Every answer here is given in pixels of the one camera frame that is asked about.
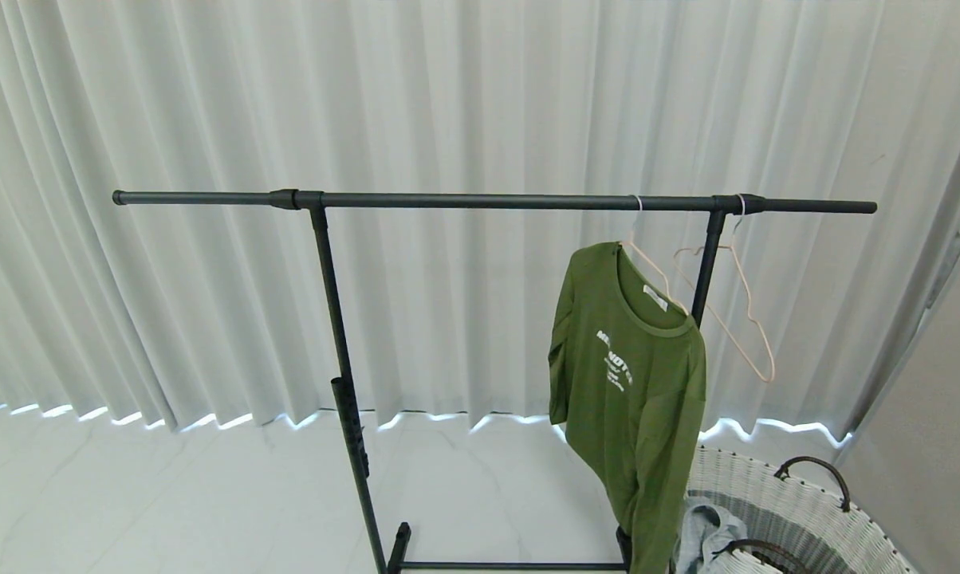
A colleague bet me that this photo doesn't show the green printed shirt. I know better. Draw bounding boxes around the green printed shirt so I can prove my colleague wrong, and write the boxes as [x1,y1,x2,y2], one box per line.
[548,242,708,574]

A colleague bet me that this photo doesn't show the pink clothes hanger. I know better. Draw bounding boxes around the pink clothes hanger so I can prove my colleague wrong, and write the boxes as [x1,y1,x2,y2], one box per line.
[620,195,692,320]
[673,195,776,383]

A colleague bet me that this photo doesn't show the white laundry basket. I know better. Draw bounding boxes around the white laundry basket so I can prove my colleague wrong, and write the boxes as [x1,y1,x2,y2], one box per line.
[679,445,915,574]

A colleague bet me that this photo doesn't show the white curtain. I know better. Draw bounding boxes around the white curtain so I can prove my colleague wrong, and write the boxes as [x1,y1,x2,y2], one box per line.
[0,0,960,447]

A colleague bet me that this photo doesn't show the black clothes rack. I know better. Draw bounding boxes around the black clothes rack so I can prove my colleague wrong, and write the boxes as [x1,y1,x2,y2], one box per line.
[112,188,878,574]

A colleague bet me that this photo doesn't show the pale grey garment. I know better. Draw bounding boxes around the pale grey garment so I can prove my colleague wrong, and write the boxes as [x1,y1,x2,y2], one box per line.
[675,496,748,574]

